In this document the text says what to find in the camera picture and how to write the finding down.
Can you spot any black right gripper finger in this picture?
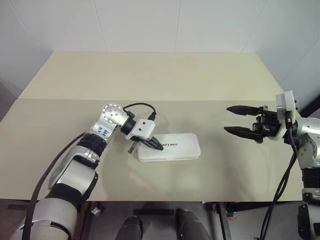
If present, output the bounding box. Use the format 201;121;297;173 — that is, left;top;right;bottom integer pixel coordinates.
223;126;260;141
225;105;262;117

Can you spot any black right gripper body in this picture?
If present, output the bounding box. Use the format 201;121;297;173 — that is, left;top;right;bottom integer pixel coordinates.
252;105;281;145

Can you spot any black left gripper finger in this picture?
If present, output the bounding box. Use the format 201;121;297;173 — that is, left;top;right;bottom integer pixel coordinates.
140;139;163;151
148;136;165;151

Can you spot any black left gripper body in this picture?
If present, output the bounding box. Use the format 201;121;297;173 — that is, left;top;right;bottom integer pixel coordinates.
128;136;146;155

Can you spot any white plastic pencil case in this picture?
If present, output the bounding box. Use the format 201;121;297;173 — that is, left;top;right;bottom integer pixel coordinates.
136;132;202;163

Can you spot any black floor tape strip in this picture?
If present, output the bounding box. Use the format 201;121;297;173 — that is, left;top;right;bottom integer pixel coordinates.
133;208;175;216

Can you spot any small dark rounded shape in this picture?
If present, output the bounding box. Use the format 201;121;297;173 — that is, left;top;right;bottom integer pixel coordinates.
117;216;144;240

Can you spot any large dark rounded shape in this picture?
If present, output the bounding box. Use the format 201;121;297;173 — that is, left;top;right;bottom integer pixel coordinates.
174;208;214;240

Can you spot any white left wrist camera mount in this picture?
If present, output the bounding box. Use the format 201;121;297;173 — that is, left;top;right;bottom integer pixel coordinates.
126;119;157;141

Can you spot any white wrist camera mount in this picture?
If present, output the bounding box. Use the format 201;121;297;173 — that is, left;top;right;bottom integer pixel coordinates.
126;119;157;141
274;90;299;140

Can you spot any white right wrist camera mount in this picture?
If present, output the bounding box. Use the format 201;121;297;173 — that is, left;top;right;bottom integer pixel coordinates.
274;90;299;140

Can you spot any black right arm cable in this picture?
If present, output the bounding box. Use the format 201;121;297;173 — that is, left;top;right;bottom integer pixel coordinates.
262;109;301;240

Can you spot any black table frame leg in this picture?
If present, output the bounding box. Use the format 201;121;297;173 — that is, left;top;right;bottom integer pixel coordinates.
74;201;92;240
216;202;233;240

